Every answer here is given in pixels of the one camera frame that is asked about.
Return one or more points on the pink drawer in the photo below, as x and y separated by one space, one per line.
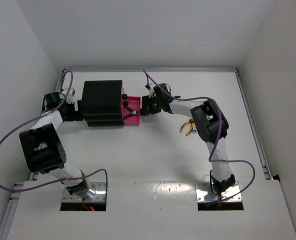
135 103
124 93

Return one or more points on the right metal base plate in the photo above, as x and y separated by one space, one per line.
204 194

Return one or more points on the metal base plate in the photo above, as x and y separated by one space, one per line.
204 194
96 194

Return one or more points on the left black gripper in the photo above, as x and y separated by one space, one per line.
76 115

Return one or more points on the black drawer cabinet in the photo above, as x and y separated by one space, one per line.
101 102

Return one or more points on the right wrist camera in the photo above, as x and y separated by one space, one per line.
150 88

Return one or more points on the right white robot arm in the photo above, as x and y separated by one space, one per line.
210 123

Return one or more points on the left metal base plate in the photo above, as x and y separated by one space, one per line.
96 194

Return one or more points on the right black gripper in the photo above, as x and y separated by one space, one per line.
147 102

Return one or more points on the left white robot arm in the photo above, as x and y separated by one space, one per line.
43 150

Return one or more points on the pink top drawer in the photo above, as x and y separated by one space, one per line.
124 93

